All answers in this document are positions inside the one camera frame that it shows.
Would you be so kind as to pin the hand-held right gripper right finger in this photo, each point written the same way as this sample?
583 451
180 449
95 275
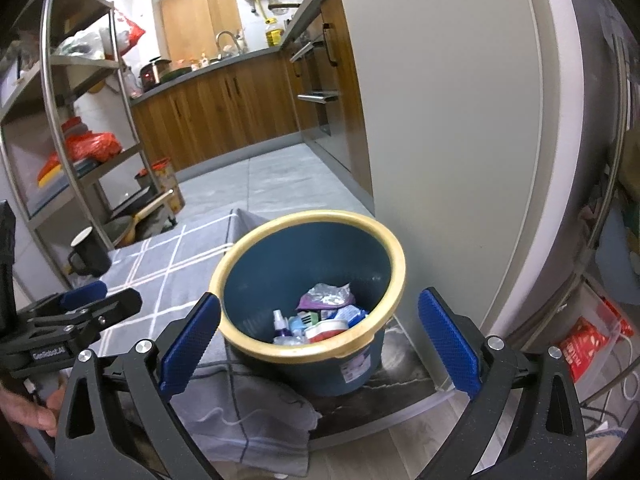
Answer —
450 345

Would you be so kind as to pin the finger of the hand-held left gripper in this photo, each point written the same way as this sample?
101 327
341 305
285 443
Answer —
82 294
117 302

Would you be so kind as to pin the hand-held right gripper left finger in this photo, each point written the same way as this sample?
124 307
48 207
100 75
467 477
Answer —
192 345

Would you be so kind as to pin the purple spray bottle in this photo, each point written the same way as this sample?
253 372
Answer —
280 325

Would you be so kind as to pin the red white packet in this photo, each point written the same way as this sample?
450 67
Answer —
327 332

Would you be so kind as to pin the purple silver snack wrapper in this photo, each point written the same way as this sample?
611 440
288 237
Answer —
322 300

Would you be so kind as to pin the blue bin with yellow rim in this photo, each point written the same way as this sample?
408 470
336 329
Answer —
300 255

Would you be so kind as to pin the person's left hand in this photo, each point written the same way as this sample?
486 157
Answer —
25 410

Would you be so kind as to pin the black mug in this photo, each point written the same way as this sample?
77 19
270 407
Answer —
92 255

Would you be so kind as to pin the grey checked blanket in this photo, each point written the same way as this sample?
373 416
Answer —
165 270

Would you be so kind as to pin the black flat tray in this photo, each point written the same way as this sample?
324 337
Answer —
135 202

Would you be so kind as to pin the dark container with red contents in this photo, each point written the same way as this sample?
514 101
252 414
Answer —
144 179

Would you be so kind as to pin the orange yellow plastic item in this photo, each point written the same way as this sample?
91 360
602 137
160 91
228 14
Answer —
50 170

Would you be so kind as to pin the metal shelf rack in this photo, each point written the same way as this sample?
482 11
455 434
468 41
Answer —
50 85

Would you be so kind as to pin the wooden kitchen cabinets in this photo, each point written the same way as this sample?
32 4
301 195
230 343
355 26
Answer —
210 105

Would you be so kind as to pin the dark rice cooker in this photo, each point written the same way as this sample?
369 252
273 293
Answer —
155 72

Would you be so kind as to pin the white plastic bags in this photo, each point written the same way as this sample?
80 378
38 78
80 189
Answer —
82 44

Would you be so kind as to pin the small soap bottle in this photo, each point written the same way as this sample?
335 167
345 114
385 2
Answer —
204 61

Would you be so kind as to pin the small red plastic bag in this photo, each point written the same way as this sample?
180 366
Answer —
132 32

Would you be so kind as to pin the grey refrigerator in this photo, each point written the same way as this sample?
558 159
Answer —
590 110

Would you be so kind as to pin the steel kitchen faucet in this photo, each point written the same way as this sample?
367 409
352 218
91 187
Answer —
225 37

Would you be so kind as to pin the built-in steel oven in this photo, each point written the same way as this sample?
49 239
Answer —
315 70

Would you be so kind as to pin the yellow cooking oil bottle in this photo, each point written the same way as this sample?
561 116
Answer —
274 35

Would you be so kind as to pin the black frying pan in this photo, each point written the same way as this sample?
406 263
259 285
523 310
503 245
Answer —
282 6

